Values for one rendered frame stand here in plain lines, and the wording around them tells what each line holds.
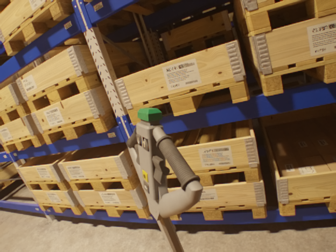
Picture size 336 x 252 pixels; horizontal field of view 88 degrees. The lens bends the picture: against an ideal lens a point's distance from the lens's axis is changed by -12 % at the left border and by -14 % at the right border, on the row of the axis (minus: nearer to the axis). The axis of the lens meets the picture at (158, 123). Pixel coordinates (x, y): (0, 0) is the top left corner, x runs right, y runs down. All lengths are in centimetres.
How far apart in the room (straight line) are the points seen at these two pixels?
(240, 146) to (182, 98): 47
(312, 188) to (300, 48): 88
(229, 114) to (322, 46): 62
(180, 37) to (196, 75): 133
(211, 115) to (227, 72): 30
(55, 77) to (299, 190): 195
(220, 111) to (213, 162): 34
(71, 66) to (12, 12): 73
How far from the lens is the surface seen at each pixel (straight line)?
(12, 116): 254
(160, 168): 47
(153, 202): 61
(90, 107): 157
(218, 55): 117
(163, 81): 125
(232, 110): 128
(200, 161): 139
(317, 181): 155
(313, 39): 124
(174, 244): 70
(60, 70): 169
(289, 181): 150
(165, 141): 45
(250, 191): 151
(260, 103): 128
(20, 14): 197
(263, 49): 118
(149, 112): 49
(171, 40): 251
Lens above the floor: 152
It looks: 16 degrees down
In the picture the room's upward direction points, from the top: 19 degrees counter-clockwise
